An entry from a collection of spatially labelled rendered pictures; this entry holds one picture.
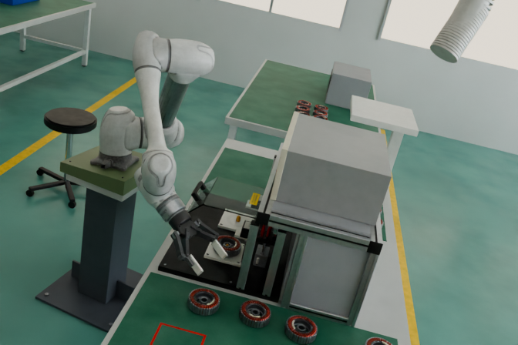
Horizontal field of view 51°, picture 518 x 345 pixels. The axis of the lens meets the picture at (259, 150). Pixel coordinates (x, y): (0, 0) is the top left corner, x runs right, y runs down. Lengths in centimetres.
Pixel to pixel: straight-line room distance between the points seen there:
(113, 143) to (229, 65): 440
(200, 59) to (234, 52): 468
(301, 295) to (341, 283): 16
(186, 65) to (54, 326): 152
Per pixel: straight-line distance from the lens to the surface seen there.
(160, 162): 172
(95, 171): 263
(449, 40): 299
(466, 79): 691
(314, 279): 201
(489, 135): 718
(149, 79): 208
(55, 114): 387
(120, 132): 261
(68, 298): 312
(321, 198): 195
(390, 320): 221
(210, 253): 220
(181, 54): 215
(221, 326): 194
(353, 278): 200
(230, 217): 246
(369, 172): 190
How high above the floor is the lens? 204
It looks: 23 degrees down
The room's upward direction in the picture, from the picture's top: 12 degrees clockwise
